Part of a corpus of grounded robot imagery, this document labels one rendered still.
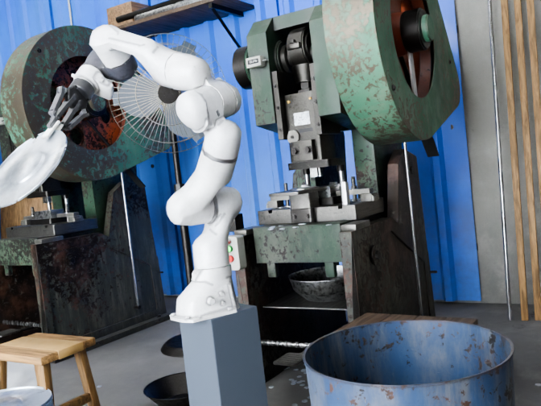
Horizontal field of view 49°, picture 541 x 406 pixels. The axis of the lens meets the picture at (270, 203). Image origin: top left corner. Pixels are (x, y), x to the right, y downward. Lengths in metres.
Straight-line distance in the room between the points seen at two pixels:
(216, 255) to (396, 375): 0.67
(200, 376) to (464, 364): 0.84
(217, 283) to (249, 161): 2.22
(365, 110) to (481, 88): 1.45
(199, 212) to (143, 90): 1.28
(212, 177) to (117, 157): 1.72
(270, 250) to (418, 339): 1.05
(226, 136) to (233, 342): 0.63
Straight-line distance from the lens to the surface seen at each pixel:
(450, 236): 3.53
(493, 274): 3.55
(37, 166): 1.83
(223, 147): 1.73
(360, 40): 2.03
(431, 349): 1.50
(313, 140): 2.42
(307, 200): 2.36
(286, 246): 2.37
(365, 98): 2.09
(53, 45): 3.31
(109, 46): 1.95
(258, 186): 4.01
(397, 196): 2.64
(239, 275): 2.44
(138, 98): 3.05
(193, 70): 1.76
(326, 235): 2.28
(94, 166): 3.33
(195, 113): 1.69
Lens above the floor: 0.87
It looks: 3 degrees down
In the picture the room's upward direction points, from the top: 6 degrees counter-clockwise
